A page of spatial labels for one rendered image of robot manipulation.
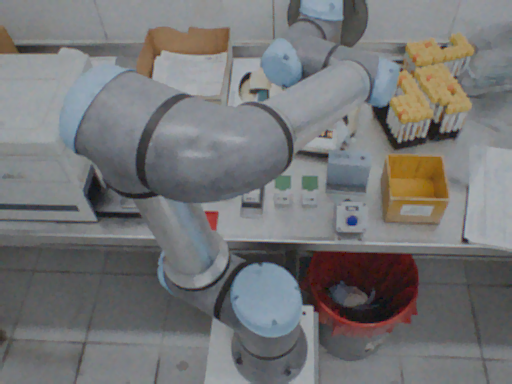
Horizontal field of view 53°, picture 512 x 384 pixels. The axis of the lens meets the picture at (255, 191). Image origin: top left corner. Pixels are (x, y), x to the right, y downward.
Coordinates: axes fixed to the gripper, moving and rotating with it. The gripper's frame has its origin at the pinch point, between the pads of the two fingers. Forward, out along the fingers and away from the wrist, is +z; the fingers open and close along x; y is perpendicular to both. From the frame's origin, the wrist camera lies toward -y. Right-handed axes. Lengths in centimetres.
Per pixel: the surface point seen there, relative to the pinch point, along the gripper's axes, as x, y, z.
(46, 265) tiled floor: -113, -5, 102
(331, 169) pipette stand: 4.4, 0.3, 9.3
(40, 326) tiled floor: -102, 20, 104
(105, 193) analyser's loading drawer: -49, 17, 13
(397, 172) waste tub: 20.1, -5.8, 13.1
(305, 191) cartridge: -0.6, 6.8, 11.4
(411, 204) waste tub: 23.7, 6.8, 9.7
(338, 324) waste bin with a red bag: 12, 12, 65
